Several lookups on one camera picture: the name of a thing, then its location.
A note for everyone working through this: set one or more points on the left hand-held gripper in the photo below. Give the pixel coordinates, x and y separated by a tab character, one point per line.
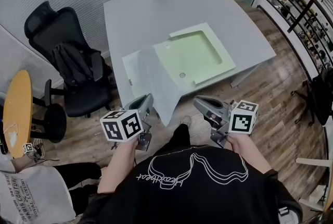
121	125

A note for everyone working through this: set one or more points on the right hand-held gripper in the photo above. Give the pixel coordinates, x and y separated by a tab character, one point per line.
243	118

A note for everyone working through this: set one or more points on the person's right forearm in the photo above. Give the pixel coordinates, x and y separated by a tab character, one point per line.
249	155

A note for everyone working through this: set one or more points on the person's left forearm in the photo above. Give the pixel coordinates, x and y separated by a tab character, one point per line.
117	165

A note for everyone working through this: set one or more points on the person's white shoe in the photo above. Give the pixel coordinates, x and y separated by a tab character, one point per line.
186	121

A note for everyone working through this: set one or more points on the person's black trouser leg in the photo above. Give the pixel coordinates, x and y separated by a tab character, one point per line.
179	139

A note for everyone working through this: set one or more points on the white table leg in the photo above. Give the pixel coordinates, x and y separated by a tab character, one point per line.
243	77

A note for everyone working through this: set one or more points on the black mesh office chair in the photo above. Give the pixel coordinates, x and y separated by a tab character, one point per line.
86	98
322	95

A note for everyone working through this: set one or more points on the black jacket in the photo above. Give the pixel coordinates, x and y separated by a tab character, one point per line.
72	64

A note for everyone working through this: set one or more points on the person's black printed shirt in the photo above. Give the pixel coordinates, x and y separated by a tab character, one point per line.
197	191

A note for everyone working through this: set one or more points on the black round table base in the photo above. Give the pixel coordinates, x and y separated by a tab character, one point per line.
53	124

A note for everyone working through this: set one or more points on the small patterned block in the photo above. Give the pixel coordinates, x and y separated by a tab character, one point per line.
28	148

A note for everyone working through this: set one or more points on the round wooden table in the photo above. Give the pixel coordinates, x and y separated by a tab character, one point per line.
18	108

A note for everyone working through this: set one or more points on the black metal railing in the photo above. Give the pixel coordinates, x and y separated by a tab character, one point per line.
301	12

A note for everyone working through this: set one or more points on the white frame stand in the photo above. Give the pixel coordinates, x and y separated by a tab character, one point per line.
320	184

